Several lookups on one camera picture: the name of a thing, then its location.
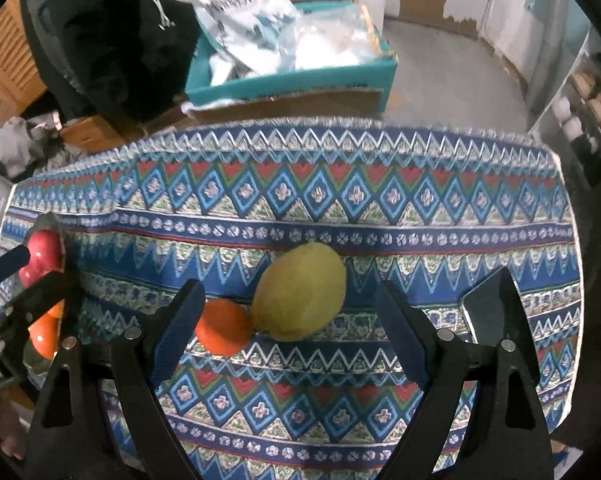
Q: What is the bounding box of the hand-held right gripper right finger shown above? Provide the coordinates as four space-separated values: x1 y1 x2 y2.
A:
375 280 554 480

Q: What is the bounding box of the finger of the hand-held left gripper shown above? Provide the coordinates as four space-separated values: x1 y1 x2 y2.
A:
0 245 31 287
0 270 74 322

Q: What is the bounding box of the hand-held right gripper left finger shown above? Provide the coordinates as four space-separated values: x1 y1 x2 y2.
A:
28 280 208 480

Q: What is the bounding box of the red plum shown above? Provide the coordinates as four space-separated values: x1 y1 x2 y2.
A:
18 262 46 288

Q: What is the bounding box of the dark red apple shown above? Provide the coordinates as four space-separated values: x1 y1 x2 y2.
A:
25 229 64 281

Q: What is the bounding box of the clear glass plate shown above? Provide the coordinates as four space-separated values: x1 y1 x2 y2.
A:
23 212 81 376

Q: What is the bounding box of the yellow-green lemon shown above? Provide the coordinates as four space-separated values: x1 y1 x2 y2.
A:
252 242 348 342

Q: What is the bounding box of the person's left hand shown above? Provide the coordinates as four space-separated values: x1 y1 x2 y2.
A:
0 400 28 461

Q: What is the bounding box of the grey crumpled clothing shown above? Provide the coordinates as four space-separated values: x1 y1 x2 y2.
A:
0 112 68 181

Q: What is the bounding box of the brown wooden box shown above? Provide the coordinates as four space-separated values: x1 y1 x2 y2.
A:
60 115 148 153

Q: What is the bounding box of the blue patterned tablecloth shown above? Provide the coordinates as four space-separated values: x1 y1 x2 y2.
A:
0 115 584 480

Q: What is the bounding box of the wooden louvered wardrobe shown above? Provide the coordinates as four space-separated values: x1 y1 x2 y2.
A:
0 0 48 126

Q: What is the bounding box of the flat cardboard box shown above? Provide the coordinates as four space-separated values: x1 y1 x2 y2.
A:
140 105 201 136

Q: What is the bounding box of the black hanging coat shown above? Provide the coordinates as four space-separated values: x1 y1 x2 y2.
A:
20 0 201 121

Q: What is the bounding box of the teal cardboard box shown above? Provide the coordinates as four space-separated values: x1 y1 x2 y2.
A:
185 1 399 111

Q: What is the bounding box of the metal shelf rack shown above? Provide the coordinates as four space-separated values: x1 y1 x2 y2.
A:
528 30 601 191

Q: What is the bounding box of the clear plastic bag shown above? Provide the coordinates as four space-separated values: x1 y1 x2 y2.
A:
280 10 381 68

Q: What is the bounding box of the white printed plastic bag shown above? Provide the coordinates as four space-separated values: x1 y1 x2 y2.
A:
130 0 301 78

